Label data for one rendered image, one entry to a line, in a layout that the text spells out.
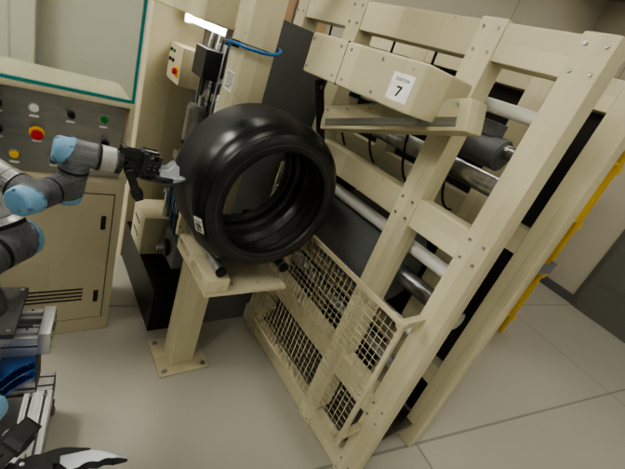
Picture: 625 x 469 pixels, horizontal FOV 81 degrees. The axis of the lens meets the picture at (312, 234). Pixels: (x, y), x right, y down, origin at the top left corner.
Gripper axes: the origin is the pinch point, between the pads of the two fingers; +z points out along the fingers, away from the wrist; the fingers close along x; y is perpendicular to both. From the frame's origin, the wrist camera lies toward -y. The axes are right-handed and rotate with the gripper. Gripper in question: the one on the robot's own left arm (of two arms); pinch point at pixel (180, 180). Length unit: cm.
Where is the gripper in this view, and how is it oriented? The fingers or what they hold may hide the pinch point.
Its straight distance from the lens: 130.3
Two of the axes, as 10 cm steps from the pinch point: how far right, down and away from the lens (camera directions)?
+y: 4.0, -8.5, -3.3
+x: -5.4, -5.1, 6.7
